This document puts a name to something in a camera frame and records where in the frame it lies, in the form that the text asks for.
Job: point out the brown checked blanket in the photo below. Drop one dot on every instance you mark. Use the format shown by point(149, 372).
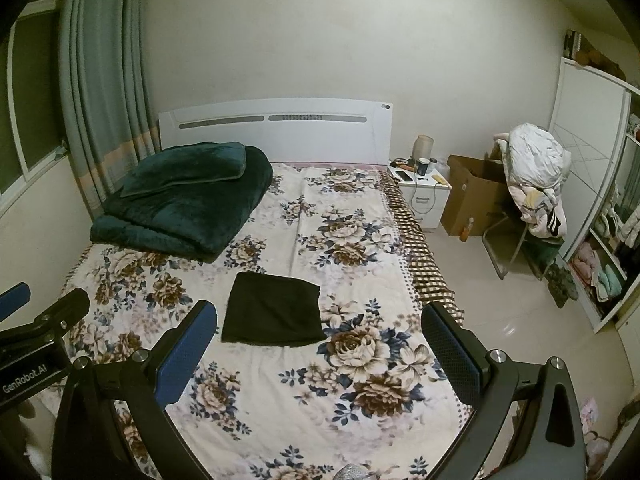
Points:
point(425, 260)

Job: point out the black phone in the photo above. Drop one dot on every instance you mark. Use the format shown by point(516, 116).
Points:
point(404, 176)

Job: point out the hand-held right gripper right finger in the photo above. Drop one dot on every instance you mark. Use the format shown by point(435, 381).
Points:
point(450, 355)

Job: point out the white puffer jacket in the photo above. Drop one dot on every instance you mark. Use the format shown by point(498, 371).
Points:
point(537, 155)

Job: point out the dark plush slippers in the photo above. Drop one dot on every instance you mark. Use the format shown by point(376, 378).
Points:
point(562, 285)

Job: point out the hair brush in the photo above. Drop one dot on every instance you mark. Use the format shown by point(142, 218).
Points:
point(402, 163)

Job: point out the dark cup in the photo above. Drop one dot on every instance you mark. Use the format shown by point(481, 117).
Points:
point(424, 167)

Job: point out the mint folded clothes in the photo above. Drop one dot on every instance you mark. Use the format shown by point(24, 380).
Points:
point(607, 282)

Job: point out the white wardrobe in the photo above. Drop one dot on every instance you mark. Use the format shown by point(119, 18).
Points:
point(575, 125)

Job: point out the orange bottle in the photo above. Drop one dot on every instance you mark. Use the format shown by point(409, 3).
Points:
point(467, 230)

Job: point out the window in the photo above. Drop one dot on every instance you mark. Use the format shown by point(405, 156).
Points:
point(35, 85)

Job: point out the brown bag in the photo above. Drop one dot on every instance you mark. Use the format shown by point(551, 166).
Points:
point(600, 62)

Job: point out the metal chair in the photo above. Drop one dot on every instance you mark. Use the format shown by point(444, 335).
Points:
point(500, 255)

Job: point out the green cloth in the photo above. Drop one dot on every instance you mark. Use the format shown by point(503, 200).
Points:
point(545, 250)

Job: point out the dark green blanket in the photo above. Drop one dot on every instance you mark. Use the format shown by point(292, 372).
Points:
point(200, 225)

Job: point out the cardboard box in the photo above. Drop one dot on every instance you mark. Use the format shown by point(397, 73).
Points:
point(470, 195)

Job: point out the pink slippers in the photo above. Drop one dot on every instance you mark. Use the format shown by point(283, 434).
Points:
point(597, 435)

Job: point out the white bed headboard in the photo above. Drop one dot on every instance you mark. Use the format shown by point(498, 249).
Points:
point(325, 140)

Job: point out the dark green pillow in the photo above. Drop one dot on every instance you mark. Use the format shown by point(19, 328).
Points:
point(185, 167)

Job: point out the floral bed sheet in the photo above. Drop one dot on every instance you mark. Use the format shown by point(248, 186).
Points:
point(310, 400)

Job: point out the black striped garment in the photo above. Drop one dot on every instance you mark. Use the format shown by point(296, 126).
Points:
point(272, 310)

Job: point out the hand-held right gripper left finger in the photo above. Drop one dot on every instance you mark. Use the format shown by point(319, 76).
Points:
point(185, 355)

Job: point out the white nightstand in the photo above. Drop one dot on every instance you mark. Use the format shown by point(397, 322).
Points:
point(425, 205)

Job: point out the grey green curtain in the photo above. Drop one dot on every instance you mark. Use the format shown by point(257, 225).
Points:
point(100, 85)

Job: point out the pink folded clothes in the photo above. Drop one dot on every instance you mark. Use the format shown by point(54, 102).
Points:
point(586, 262)

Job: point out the beige jar on nightstand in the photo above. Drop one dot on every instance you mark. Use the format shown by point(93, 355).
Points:
point(424, 149)

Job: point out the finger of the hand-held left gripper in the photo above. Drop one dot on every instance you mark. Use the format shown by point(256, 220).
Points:
point(60, 312)
point(12, 300)

